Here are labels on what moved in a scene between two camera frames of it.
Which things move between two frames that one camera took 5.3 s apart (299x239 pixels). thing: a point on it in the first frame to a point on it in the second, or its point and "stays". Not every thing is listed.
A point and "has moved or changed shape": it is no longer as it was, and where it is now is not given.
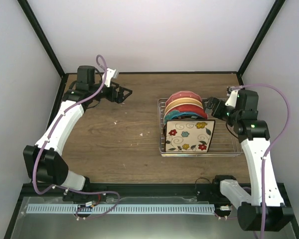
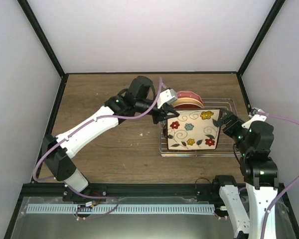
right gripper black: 213,101 to 230,116
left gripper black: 119,99 to 161,115
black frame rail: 129,190 stays
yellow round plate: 182,100 stays
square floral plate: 188,135 has moved or changed shape
